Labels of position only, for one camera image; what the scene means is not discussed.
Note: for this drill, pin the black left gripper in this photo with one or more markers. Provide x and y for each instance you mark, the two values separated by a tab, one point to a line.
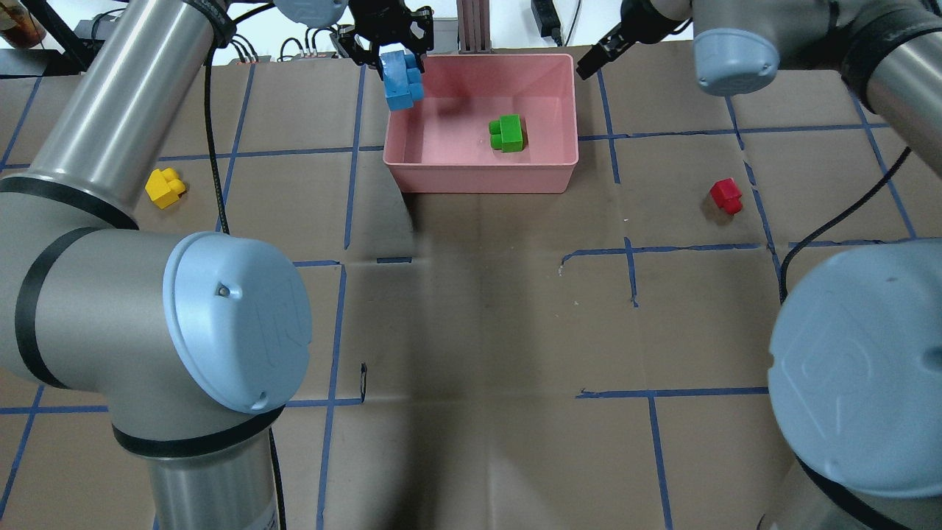
376	16

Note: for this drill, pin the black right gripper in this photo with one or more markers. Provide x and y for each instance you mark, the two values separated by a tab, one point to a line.
634	26

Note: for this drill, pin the blue toy block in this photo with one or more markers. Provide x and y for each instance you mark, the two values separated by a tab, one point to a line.
402	79

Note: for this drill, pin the green toy block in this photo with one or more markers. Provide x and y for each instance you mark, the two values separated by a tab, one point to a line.
508	134

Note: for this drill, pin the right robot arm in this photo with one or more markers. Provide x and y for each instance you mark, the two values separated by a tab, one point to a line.
855	380

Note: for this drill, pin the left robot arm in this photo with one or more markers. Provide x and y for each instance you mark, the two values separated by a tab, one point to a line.
196	342

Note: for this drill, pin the pink plastic box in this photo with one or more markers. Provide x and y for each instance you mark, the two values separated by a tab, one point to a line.
442	145

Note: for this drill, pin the black power adapter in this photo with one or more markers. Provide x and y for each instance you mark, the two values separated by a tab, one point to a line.
547	19

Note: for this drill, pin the red toy block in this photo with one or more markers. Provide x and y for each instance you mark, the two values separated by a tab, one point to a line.
726	194

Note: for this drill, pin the yellow toy block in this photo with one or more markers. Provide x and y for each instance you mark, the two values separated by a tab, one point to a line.
164	187

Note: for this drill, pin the aluminium frame post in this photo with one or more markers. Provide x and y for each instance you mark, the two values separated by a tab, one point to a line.
474	32

